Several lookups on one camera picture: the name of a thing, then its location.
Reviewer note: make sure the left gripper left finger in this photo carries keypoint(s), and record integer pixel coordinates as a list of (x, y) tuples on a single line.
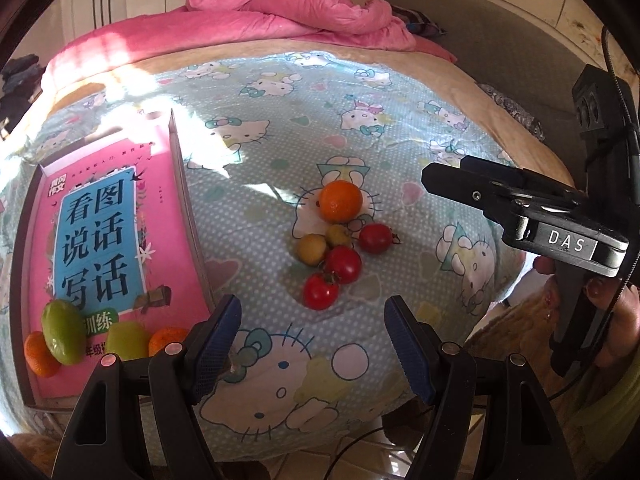
[(105, 438)]

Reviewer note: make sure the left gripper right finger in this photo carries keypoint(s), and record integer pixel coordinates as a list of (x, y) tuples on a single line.
[(522, 438)]

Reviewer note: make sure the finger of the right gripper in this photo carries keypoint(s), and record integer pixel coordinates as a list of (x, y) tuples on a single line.
[(523, 181), (463, 187)]

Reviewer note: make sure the large orange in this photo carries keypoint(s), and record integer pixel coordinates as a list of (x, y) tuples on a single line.
[(166, 335)]

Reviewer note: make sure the small mandarin orange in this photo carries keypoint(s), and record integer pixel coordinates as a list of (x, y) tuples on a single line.
[(38, 356)]

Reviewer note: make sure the green pear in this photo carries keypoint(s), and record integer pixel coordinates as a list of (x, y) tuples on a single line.
[(129, 340), (64, 332)]

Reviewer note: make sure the small red tomato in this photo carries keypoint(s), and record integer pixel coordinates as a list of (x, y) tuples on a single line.
[(320, 291)]

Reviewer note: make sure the person's right hand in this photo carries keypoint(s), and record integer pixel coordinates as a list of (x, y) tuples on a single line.
[(622, 337)]

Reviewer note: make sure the red tomato with stem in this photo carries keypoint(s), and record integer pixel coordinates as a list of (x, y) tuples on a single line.
[(376, 238)]

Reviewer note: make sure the grey padded headboard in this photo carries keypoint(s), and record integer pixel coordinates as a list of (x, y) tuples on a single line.
[(498, 47)]

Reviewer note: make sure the orange on bedsheet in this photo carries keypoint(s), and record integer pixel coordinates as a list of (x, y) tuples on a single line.
[(339, 202)]

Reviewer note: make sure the yellow-brown small fruit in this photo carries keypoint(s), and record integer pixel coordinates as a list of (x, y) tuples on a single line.
[(311, 248), (339, 235)]

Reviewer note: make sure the pink book box tray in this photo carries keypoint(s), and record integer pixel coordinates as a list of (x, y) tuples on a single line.
[(107, 226)]

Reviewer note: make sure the dark patterned pillow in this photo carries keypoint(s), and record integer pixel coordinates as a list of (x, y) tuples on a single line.
[(418, 23)]

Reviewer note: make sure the Hello Kitty bedsheet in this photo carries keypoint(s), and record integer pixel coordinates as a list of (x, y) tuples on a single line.
[(260, 137)]

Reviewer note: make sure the pink duvet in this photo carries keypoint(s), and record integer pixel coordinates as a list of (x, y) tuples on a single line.
[(204, 23)]

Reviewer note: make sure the pile of dark clothes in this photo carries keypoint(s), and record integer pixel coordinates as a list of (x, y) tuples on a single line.
[(20, 81)]

